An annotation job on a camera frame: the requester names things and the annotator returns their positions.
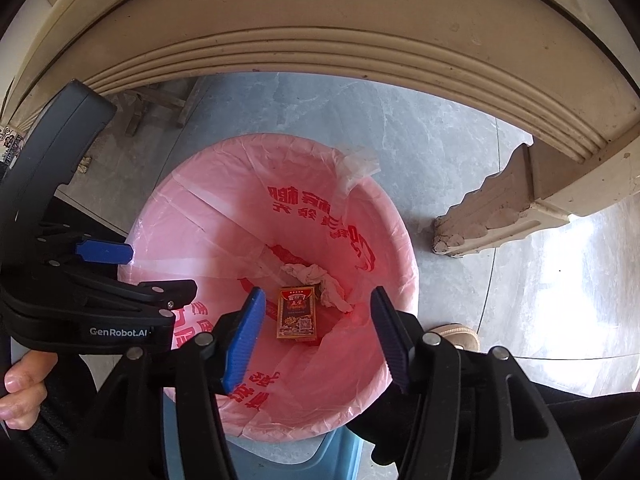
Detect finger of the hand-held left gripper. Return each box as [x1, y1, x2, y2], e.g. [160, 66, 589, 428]
[30, 230, 135, 273]
[50, 267, 198, 313]

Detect person's dark trousers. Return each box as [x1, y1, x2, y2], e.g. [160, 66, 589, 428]
[525, 379, 640, 480]

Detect crumpled white tissue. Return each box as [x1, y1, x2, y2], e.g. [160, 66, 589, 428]
[280, 261, 354, 312]

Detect pink-lined trash bin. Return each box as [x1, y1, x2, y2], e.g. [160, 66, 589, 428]
[117, 133, 420, 443]

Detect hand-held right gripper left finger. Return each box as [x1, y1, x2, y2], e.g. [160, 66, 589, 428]
[70, 287, 267, 480]

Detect red printed card box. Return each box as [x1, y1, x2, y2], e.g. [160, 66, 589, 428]
[276, 285, 319, 343]

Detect beige shoe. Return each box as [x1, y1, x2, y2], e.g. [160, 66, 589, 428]
[429, 323, 482, 352]

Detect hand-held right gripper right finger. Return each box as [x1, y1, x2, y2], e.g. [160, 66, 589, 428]
[370, 286, 583, 480]

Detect beige round table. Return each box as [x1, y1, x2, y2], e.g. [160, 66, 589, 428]
[0, 0, 640, 259]

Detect blue plastic bin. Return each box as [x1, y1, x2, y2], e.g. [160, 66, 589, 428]
[162, 390, 366, 480]

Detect person's left hand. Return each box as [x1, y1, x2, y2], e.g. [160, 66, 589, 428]
[0, 350, 58, 431]

